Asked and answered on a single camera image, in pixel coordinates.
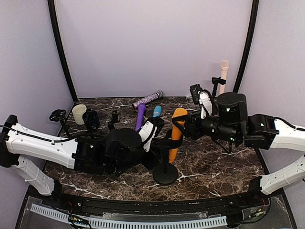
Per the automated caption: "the black stand holding purple microphone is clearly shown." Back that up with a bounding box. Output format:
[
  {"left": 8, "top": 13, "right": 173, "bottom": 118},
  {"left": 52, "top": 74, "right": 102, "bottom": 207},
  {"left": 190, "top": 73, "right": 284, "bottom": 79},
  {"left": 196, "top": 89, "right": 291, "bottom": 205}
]
[{"left": 84, "top": 109, "right": 101, "bottom": 136}]

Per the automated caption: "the black corner frame post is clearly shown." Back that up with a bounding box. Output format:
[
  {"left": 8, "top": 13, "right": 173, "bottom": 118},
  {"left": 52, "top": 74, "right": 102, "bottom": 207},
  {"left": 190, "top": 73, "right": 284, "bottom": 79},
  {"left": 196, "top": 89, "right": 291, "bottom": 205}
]
[
  {"left": 233, "top": 0, "right": 259, "bottom": 93},
  {"left": 47, "top": 0, "right": 78, "bottom": 102}
]

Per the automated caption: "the black stand holding blue microphone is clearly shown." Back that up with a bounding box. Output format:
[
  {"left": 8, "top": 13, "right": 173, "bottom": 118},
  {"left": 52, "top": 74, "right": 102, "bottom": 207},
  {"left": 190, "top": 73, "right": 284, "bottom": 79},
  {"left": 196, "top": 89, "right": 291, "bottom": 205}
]
[{"left": 107, "top": 110, "right": 121, "bottom": 131}]

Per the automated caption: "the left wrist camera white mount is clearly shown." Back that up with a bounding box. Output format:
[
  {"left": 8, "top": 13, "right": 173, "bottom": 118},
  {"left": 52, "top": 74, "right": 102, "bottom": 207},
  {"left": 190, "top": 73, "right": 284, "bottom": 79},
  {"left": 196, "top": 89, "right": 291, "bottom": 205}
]
[{"left": 138, "top": 117, "right": 164, "bottom": 152}]

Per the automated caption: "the light blue microphone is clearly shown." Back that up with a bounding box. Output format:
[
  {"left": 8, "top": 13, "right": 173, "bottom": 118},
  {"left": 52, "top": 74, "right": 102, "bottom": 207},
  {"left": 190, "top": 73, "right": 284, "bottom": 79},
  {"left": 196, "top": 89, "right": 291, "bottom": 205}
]
[{"left": 153, "top": 105, "right": 162, "bottom": 118}]

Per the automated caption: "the orange microphone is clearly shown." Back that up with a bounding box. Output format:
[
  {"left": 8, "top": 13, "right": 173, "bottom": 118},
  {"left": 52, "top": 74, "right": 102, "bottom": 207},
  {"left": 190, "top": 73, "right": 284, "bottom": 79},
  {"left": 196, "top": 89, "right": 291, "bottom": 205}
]
[{"left": 169, "top": 108, "right": 188, "bottom": 164}]

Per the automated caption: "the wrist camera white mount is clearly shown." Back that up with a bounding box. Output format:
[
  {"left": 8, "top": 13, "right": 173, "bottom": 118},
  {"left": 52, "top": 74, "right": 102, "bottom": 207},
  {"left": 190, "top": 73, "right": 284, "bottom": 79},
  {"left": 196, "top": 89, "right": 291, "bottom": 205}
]
[
  {"left": 190, "top": 84, "right": 213, "bottom": 119},
  {"left": 138, "top": 117, "right": 164, "bottom": 152}
]

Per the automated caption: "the black stand holding orange microphone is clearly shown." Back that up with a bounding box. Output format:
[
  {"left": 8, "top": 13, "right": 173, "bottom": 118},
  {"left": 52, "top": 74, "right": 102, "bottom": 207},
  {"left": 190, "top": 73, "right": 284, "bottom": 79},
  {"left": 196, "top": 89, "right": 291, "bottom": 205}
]
[{"left": 152, "top": 129, "right": 183, "bottom": 186}]

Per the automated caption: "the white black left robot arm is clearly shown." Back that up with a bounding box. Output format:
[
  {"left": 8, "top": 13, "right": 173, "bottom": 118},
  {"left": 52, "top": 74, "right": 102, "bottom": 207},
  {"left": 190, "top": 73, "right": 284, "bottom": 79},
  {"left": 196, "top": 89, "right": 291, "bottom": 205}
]
[{"left": 0, "top": 114, "right": 164, "bottom": 208}]

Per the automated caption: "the dark blue cup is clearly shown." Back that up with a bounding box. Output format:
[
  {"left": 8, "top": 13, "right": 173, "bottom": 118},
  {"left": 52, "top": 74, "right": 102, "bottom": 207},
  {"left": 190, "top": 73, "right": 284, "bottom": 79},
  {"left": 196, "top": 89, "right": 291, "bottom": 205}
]
[{"left": 82, "top": 109, "right": 101, "bottom": 131}]

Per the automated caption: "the black stand holding white microphone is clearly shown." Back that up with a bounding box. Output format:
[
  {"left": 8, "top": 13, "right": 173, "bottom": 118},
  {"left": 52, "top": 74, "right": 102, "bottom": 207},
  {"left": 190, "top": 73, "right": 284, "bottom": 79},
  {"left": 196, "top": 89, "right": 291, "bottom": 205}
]
[{"left": 212, "top": 77, "right": 226, "bottom": 97}]

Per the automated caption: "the cream white microphone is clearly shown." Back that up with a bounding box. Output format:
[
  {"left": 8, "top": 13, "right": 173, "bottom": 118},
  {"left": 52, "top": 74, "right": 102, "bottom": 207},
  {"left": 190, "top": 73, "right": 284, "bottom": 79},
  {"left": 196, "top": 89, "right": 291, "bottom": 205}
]
[{"left": 219, "top": 60, "right": 230, "bottom": 94}]

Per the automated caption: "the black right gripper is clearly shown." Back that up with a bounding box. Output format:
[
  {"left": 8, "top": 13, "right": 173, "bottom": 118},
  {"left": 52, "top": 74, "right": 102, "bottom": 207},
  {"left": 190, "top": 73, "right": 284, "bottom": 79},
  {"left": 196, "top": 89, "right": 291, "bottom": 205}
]
[{"left": 174, "top": 108, "right": 241, "bottom": 143}]

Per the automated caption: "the purple microphone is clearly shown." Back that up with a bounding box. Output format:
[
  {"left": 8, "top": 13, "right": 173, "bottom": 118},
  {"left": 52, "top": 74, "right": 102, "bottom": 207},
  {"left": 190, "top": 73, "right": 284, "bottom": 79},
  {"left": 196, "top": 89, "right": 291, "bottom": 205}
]
[{"left": 135, "top": 103, "right": 146, "bottom": 131}]

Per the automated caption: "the black front table rail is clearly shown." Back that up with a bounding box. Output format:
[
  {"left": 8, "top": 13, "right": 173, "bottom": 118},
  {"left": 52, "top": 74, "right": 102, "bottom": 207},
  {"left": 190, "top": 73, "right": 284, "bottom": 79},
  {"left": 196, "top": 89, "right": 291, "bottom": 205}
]
[{"left": 42, "top": 193, "right": 271, "bottom": 216}]

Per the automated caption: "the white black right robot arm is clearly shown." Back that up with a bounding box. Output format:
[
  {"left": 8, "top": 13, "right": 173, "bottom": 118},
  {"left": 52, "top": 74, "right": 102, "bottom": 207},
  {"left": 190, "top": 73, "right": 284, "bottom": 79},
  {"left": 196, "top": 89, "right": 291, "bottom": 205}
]
[{"left": 172, "top": 93, "right": 305, "bottom": 151}]

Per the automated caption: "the rhinestone silver-head microphone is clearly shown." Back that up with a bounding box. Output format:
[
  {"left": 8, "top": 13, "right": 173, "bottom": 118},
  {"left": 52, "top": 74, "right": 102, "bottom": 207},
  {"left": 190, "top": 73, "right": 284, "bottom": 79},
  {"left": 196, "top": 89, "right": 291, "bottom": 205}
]
[{"left": 132, "top": 90, "right": 163, "bottom": 109}]

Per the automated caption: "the white paper cup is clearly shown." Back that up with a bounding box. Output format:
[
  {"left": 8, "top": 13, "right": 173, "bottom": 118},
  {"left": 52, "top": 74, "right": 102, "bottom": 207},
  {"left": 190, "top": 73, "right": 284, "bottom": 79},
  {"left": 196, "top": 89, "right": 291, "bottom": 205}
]
[{"left": 72, "top": 104, "right": 87, "bottom": 125}]

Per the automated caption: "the black left corner frame post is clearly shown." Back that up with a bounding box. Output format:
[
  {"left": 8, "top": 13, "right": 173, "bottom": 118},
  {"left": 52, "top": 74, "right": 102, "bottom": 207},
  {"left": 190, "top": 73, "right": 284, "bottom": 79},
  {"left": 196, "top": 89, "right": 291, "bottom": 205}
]
[{"left": 47, "top": 0, "right": 78, "bottom": 102}]

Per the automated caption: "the black tripod shock-mount stand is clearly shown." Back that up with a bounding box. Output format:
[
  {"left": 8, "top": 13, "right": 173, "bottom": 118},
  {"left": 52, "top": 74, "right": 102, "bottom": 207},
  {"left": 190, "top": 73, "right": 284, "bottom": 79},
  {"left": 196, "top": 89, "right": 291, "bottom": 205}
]
[{"left": 49, "top": 109, "right": 70, "bottom": 137}]

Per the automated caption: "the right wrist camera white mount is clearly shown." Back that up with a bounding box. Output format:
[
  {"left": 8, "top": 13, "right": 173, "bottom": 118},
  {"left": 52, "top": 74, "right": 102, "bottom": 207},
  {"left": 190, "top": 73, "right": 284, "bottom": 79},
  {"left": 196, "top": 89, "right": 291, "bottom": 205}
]
[{"left": 190, "top": 84, "right": 213, "bottom": 119}]

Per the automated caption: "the white slotted cable duct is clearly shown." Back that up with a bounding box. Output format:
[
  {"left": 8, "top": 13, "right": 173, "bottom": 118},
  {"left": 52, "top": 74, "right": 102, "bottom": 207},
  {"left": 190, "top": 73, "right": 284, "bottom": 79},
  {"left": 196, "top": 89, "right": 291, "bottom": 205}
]
[{"left": 30, "top": 204, "right": 228, "bottom": 229}]

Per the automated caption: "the black right corner frame post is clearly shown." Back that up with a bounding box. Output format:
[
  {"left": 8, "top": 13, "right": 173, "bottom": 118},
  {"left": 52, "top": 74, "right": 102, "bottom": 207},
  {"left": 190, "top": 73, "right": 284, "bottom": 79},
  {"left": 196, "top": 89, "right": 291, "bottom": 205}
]
[{"left": 233, "top": 0, "right": 259, "bottom": 93}]

